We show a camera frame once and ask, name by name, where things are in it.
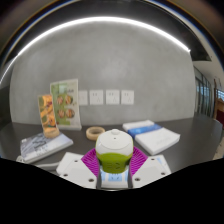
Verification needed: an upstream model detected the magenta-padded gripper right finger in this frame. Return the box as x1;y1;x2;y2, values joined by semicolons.
128;146;173;189

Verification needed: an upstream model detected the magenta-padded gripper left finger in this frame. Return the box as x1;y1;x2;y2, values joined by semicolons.
55;147;102;190

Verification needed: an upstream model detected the green and white charger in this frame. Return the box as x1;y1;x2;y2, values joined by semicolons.
95;128;135;175

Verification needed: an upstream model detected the white booklet with blue band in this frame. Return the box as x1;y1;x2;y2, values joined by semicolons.
121;119;181;156

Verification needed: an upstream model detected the beige tape roll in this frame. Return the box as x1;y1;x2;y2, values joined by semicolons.
85;126;106;141

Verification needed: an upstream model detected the grey printed magazine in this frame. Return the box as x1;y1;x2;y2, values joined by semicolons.
19;131;74;164

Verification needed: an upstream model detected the large acrylic sign green poster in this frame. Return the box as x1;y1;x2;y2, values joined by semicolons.
49;78;83;131

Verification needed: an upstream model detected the black-framed glass partition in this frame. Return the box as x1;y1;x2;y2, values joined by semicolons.
193;65;224;125

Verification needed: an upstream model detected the long ceiling light strip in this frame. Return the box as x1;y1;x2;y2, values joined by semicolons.
0;15;193;84

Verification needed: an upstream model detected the white power strip cable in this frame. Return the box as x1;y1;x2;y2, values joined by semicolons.
15;155;60;168

